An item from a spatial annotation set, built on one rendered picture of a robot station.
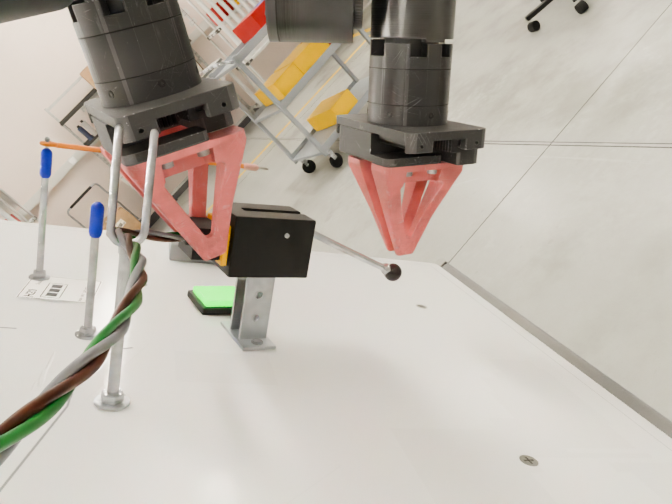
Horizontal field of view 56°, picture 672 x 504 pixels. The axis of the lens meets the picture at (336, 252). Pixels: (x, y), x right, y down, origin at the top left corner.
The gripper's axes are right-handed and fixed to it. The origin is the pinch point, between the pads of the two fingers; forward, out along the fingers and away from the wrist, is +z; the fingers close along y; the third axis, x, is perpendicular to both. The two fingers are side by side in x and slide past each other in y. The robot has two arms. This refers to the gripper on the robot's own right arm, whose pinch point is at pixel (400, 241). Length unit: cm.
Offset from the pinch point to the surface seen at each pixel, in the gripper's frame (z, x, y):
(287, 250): -1.6, -10.5, 2.5
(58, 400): -6.4, -25.8, 23.2
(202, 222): -3.5, -15.5, 0.4
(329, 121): 43, 180, -355
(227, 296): 4.1, -12.3, -4.8
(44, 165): -5.6, -23.4, -11.4
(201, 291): 3.8, -14.0, -5.9
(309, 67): 6, 164, -354
